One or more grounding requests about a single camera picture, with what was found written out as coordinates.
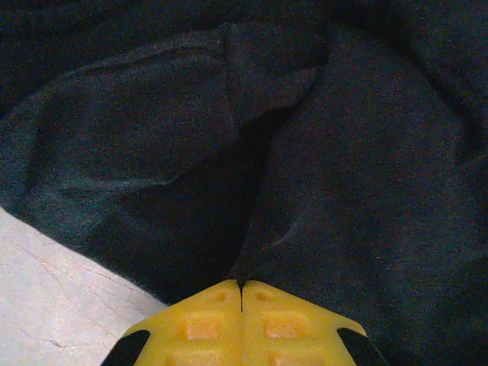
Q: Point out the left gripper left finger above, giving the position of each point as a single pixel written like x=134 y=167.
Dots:
x=198 y=331

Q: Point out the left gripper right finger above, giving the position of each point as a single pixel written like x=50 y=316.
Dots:
x=282 y=331

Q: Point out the black t-shirt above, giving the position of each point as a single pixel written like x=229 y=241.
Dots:
x=343 y=152

